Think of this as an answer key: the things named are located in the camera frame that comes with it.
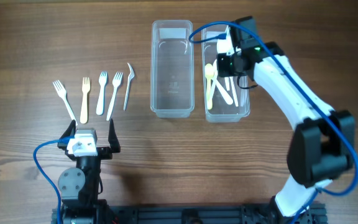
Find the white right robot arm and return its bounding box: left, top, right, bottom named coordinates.
left=217, top=17, right=358, bottom=223

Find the broad white plastic fork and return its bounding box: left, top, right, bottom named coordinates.
left=96, top=71, right=108, bottom=116

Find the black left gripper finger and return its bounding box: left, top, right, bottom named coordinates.
left=61, top=119, right=76, bottom=139
left=108, top=119, right=121, bottom=153

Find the clear bent plastic fork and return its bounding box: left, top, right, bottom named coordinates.
left=123, top=63, right=135, bottom=110

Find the blue right cable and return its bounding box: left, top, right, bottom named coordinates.
left=188, top=21, right=358, bottom=224

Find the right clear plastic container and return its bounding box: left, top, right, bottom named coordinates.
left=201, top=25, right=250, bottom=123

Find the yellow plastic spoon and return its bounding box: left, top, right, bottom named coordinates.
left=204, top=63, right=214, bottom=110

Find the blue left cable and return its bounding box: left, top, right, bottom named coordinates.
left=32, top=136, right=75, bottom=224

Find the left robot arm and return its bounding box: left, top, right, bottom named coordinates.
left=51, top=120, right=121, bottom=223

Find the broad white plastic spoon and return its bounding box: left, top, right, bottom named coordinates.
left=215, top=80, right=233, bottom=105

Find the blue cable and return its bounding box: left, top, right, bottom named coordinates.
left=32, top=136, right=75, bottom=224
left=188, top=21, right=358, bottom=224

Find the left clear plastic container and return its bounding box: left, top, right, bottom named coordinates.
left=150, top=20, right=195, bottom=118

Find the yellow plastic fork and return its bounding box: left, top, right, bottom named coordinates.
left=80, top=77, right=91, bottom=124

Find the clear plastic container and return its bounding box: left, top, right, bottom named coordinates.
left=201, top=25, right=250, bottom=123
left=150, top=20, right=195, bottom=118

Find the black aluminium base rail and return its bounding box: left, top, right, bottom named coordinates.
left=60, top=203, right=328, bottom=224

